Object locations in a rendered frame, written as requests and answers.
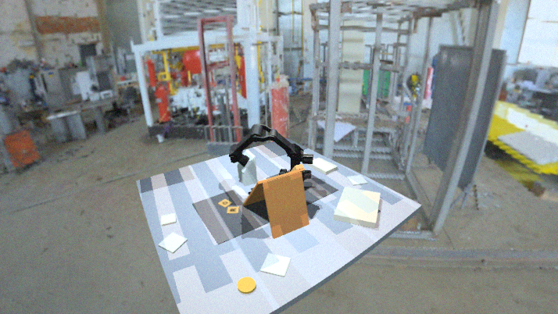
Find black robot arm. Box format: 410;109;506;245
229;123;313;167

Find yellow round disc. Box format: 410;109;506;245
237;277;256;294

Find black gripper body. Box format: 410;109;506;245
279;164;312;179

